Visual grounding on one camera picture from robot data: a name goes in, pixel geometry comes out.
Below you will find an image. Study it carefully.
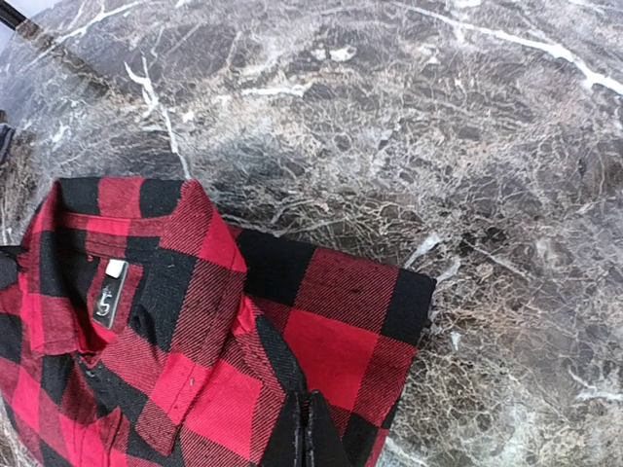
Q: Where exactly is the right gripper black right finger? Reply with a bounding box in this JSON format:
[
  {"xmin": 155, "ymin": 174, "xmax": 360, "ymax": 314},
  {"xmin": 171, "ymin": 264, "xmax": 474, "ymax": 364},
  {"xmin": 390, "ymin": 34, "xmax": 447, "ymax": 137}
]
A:
[{"xmin": 304, "ymin": 390, "xmax": 351, "ymax": 467}]

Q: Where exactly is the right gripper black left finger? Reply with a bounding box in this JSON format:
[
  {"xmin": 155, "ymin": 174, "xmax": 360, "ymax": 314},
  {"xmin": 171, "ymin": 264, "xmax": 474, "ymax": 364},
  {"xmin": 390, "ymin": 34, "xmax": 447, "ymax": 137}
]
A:
[{"xmin": 272, "ymin": 391, "xmax": 304, "ymax": 467}]

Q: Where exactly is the red black plaid shirt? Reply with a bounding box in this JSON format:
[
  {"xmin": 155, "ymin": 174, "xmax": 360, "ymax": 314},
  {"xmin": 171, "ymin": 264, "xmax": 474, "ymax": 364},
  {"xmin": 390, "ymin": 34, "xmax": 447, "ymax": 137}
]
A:
[{"xmin": 1, "ymin": 178, "xmax": 436, "ymax": 466}]

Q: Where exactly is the right black frame post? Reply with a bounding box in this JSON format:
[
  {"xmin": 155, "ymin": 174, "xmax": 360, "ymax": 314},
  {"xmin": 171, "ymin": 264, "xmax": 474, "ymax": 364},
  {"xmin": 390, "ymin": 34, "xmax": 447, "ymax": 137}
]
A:
[{"xmin": 0, "ymin": 0, "xmax": 26, "ymax": 30}]

